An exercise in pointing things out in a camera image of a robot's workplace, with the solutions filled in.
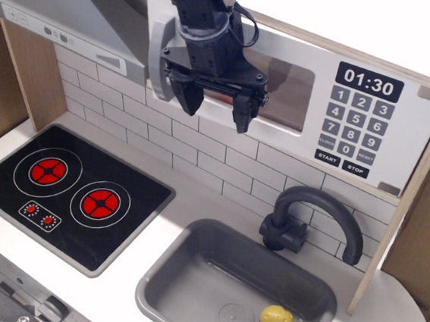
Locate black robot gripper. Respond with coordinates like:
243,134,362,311
156,27,268,134

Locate white toy microwave door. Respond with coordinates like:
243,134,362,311
147,0,430,197

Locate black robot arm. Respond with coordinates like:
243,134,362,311
159,0,268,133

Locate wooden toy microwave cabinet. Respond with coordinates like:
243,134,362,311
91,0,430,322

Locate dark grey toy faucet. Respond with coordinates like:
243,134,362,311
256,183,369,267

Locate black toy stovetop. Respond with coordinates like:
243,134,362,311
0,125,175,278

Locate grey toy sink basin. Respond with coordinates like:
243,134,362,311
136,219,337,322

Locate grey toy range hood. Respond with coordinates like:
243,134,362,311
0,0,149,86

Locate yellow toy potato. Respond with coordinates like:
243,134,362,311
259,305,294,322

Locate grey toy oven front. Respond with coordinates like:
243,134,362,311
0,255,92,322

